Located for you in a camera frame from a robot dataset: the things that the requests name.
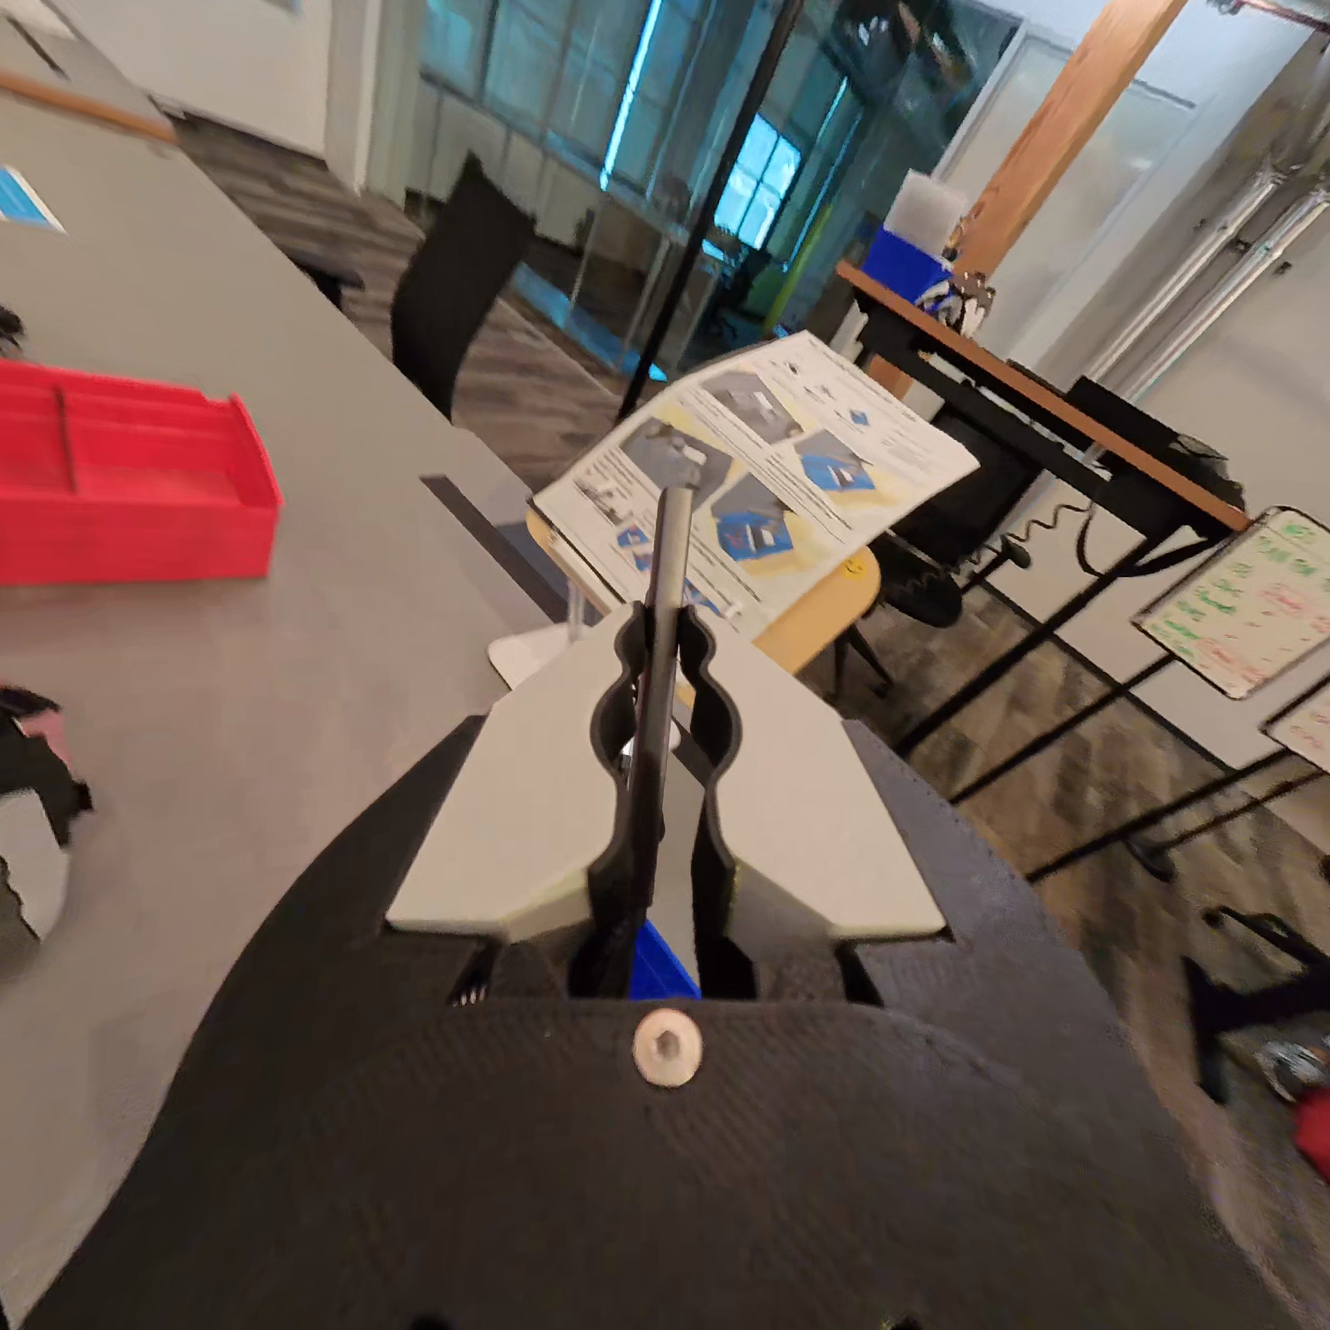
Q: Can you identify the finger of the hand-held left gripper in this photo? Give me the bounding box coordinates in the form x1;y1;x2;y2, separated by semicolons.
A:
0;802;76;954

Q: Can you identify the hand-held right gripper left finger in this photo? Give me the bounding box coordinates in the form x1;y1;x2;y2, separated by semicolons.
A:
384;604;646;982

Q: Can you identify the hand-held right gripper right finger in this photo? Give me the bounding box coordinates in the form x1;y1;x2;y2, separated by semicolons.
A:
682;615;951;987

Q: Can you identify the blue plastic bin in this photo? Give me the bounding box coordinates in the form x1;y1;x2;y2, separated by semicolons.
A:
623;916;707;1006

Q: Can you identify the dark USB hub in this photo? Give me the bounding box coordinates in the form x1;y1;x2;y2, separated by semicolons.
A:
620;483;707;982

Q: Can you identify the red plastic bin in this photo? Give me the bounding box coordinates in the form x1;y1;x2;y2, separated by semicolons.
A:
0;358;283;590

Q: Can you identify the white stand base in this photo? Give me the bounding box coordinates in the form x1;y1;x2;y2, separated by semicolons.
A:
487;618;587;692

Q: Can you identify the black office chair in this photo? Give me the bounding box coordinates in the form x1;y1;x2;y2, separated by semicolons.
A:
874;406;1045;629
391;151;540;426

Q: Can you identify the printed instruction sheet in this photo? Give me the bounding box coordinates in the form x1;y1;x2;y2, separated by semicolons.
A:
536;333;981;639

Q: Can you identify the black light stand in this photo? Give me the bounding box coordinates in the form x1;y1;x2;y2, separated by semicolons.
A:
1181;905;1330;1107

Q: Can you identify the wooden standing desk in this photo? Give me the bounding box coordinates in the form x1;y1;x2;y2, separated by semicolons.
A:
836;260;1254;816

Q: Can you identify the whiteboard with writing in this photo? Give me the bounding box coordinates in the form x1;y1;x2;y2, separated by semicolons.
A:
1133;506;1330;705
1262;677;1330;776

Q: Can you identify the blue printed leaflet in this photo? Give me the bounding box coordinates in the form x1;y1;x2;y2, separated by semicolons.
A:
0;167;66;236

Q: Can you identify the blue sign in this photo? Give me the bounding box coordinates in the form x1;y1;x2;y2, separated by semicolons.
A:
863;225;953;306

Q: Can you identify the red bag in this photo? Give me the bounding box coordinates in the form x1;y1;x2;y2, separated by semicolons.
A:
1288;1082;1330;1191

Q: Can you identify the black metal post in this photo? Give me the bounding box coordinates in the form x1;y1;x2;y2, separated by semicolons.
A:
617;0;807;422

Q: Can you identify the silver ventilation duct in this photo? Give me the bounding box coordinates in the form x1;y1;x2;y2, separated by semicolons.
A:
1081;137;1330;401

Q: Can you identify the wooden post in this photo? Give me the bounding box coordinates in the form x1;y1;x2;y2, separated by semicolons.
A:
863;0;1192;401

